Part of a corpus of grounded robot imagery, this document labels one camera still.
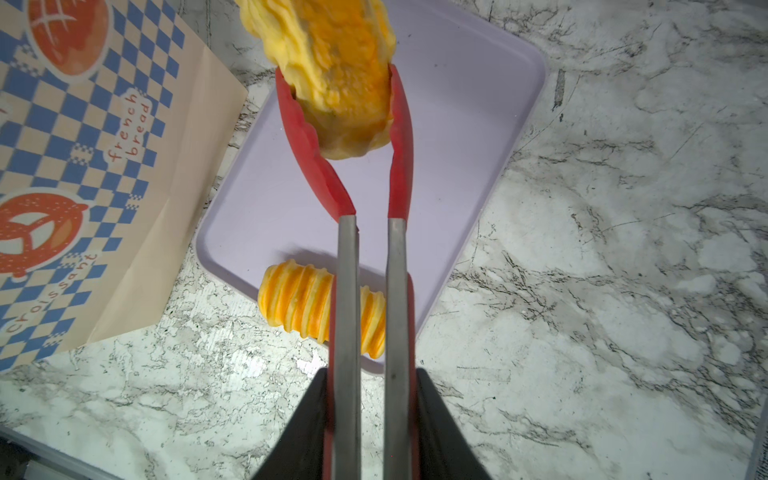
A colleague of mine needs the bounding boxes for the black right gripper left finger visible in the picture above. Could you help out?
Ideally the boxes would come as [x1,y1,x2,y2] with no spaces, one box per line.
[252,368,328,480]

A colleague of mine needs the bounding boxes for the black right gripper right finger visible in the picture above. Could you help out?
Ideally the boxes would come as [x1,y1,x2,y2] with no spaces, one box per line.
[416,368,491,480]

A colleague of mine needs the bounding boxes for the red silicone steel tongs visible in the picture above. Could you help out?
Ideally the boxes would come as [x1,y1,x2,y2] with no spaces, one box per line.
[276,65,420,479]

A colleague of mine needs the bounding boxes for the blue checkered paper bag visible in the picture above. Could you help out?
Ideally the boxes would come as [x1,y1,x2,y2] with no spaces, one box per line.
[1,1,246,371]

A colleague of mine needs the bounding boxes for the yellow glazed danish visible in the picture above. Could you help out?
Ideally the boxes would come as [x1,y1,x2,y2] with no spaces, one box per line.
[238,0,396,160]

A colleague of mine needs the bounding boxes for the ridged spiral bread roll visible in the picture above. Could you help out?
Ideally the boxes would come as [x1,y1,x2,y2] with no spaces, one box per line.
[257,260,386,359]

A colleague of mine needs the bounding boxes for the lilac plastic tray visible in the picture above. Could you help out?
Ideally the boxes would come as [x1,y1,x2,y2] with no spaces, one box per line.
[195,1,547,327]

